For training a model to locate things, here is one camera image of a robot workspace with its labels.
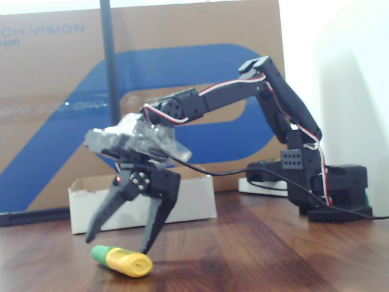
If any yellow green marker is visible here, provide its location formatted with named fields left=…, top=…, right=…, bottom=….
left=90, top=245, right=154, bottom=278

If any white cardboard tray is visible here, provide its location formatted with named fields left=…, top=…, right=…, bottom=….
left=67, top=172, right=218, bottom=235

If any white power strip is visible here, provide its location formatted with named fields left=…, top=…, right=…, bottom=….
left=238, top=177, right=288, bottom=197

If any black stand base bar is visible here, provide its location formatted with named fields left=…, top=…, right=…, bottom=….
left=0, top=208, right=71, bottom=228

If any black power adapter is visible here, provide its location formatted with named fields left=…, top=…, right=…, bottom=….
left=245, top=159, right=288, bottom=183

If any large brown blue-printed carton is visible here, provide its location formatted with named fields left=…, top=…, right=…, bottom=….
left=0, top=0, right=285, bottom=214

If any black stand pole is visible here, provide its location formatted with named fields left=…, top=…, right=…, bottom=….
left=99, top=0, right=122, bottom=122

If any tape-wrapped camera on gripper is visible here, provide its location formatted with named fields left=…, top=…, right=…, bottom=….
left=83, top=111, right=193, bottom=168

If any thin black camera cable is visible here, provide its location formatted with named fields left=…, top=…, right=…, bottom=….
left=170, top=155, right=389, bottom=220

